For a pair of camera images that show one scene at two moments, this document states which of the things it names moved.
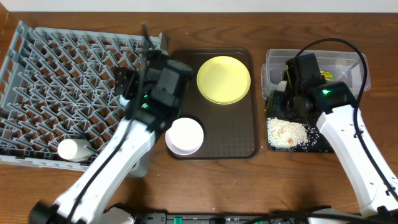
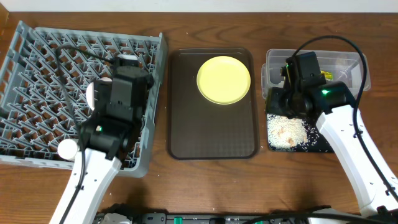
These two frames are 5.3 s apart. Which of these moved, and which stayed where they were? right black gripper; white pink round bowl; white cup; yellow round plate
Moved: white pink round bowl
Stayed: right black gripper; yellow round plate; white cup
